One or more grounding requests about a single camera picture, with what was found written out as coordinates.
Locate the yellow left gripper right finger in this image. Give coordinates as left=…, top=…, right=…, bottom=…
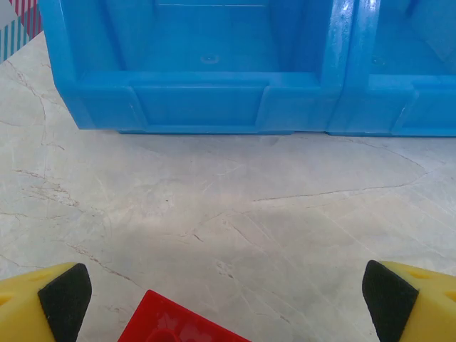
left=362, top=259, right=456, bottom=342

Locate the small red lego brick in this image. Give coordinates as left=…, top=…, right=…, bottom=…
left=117, top=289, right=252, bottom=342

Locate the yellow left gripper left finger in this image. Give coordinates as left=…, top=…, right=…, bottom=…
left=0, top=262, right=93, bottom=342

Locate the blue plastic bin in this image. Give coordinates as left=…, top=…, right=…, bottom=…
left=37, top=0, right=353, bottom=135
left=326, top=0, right=456, bottom=138

